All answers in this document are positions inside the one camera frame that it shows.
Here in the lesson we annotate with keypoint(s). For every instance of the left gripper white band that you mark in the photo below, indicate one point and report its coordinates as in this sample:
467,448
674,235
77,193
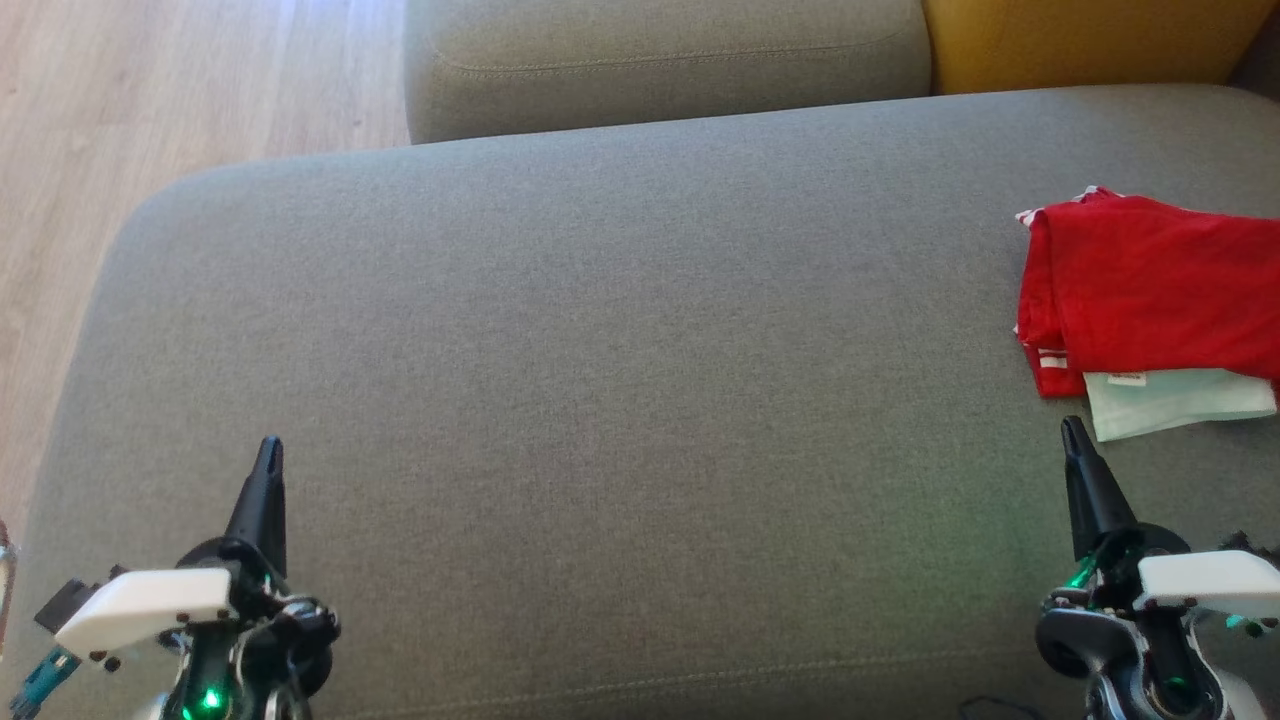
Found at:
150,605

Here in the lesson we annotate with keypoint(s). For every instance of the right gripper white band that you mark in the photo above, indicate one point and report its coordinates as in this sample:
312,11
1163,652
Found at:
1210,580

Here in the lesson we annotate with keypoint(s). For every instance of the red basketball jersey white sleeves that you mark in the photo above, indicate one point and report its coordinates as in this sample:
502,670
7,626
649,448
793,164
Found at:
1160,290

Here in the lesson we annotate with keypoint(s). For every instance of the beige laundry basket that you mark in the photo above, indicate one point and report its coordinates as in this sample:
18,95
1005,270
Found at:
5,590

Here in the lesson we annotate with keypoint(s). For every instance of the grey sofa seat cushion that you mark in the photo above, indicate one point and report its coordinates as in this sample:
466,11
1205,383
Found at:
600,400

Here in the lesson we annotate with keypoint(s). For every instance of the yellow sofa cushion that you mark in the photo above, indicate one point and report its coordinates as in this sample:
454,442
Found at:
1090,40

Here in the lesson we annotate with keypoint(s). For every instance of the grey sofa back cushion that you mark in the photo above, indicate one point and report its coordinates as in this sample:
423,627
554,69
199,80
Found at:
1262,60
660,60

